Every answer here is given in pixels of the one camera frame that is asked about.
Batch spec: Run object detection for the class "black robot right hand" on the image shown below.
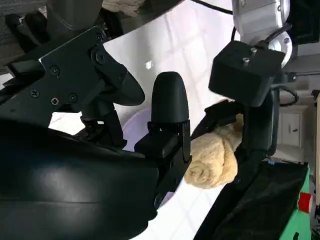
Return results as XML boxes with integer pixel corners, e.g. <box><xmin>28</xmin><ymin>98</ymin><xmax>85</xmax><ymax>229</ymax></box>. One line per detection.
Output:
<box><xmin>0</xmin><ymin>0</ymin><xmax>193</xmax><ymax>240</ymax></box>

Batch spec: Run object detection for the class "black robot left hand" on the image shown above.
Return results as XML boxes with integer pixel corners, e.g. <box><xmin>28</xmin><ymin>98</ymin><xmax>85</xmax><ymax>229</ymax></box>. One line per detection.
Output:
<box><xmin>190</xmin><ymin>89</ymin><xmax>280</xmax><ymax>186</ymax></box>

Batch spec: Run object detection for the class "beige towel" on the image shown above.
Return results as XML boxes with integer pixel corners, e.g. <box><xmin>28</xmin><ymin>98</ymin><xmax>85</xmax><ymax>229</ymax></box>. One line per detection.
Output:
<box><xmin>184</xmin><ymin>113</ymin><xmax>245</xmax><ymax>189</ymax></box>

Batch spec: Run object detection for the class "white cabinet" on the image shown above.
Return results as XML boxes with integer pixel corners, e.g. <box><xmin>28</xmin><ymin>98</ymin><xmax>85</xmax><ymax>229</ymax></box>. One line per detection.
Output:
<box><xmin>276</xmin><ymin>104</ymin><xmax>316</xmax><ymax>162</ymax></box>

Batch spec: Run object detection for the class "black fabric sheet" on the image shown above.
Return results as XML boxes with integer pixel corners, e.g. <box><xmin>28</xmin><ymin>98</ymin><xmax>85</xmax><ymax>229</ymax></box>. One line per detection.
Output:
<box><xmin>196</xmin><ymin>159</ymin><xmax>309</xmax><ymax>240</ymax></box>

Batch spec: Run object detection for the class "lilac plate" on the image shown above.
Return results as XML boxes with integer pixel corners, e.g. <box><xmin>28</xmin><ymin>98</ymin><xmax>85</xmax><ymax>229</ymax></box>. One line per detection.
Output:
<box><xmin>121</xmin><ymin>109</ymin><xmax>151</xmax><ymax>152</ymax></box>

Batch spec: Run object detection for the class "green cart with red button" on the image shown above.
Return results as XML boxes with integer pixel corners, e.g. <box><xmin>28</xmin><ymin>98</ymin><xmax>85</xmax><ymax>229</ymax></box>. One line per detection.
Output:
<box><xmin>281</xmin><ymin>163</ymin><xmax>320</xmax><ymax>240</ymax></box>

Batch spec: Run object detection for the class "dark monitor screen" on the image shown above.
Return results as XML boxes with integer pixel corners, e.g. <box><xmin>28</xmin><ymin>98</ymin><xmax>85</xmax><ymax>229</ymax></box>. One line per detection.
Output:
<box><xmin>291</xmin><ymin>0</ymin><xmax>320</xmax><ymax>47</ymax></box>

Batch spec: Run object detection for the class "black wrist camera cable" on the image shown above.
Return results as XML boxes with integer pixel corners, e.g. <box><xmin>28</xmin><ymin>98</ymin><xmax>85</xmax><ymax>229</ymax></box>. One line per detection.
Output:
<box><xmin>271</xmin><ymin>83</ymin><xmax>299</xmax><ymax>107</ymax></box>

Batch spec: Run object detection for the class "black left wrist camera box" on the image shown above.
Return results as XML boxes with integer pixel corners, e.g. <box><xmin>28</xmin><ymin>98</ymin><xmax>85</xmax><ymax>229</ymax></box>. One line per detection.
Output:
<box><xmin>208</xmin><ymin>40</ymin><xmax>286</xmax><ymax>108</ymax></box>

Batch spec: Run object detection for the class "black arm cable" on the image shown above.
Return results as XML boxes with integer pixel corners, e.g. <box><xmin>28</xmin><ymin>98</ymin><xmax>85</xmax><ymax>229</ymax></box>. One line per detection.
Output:
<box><xmin>192</xmin><ymin>0</ymin><xmax>234</xmax><ymax>15</ymax></box>

